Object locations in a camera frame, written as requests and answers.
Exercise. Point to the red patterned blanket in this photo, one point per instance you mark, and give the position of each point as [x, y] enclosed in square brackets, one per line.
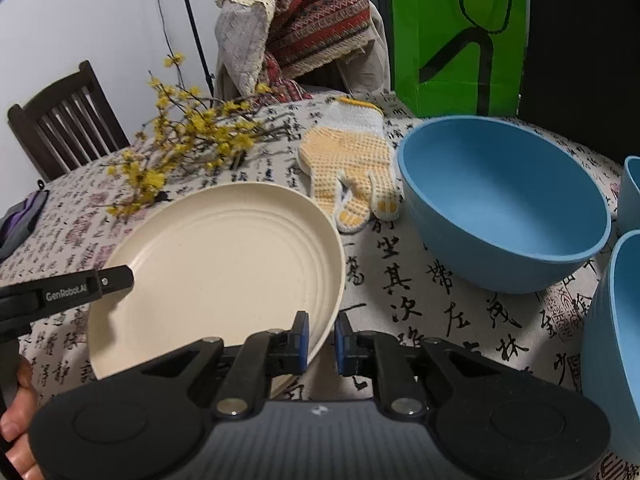
[310, 20]

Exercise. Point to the yellow flower branch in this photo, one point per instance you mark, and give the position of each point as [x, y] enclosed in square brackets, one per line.
[200, 130]

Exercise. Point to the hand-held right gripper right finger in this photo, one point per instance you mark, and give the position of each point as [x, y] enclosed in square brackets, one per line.
[341, 342]

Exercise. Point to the yellow white knit glove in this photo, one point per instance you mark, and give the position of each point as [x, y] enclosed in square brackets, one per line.
[345, 160]

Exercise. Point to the studio lamp on stand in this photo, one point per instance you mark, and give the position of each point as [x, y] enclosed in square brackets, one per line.
[192, 25]

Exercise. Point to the grey purple pouch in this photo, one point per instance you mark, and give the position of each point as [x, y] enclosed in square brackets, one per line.
[22, 215]

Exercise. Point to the blue bowl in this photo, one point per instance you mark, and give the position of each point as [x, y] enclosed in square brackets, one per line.
[631, 195]
[500, 200]
[615, 340]

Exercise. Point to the dark wooden chair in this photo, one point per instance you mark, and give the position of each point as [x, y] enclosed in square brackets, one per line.
[75, 115]

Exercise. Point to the cream round plate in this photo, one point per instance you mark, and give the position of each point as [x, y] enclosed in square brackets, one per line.
[215, 270]

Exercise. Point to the black paper bag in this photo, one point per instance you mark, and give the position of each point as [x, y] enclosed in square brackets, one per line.
[575, 60]

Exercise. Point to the calligraphy print tablecloth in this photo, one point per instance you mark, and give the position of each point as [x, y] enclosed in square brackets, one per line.
[450, 320]

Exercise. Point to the green paper bag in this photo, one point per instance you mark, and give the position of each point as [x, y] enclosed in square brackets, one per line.
[415, 35]

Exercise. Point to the person's left hand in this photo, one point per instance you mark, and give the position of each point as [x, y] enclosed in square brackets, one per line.
[17, 425]

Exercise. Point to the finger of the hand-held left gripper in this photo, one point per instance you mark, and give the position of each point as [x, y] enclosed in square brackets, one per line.
[117, 280]

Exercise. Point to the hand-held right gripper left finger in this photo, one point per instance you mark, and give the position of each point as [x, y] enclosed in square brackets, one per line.
[301, 340]

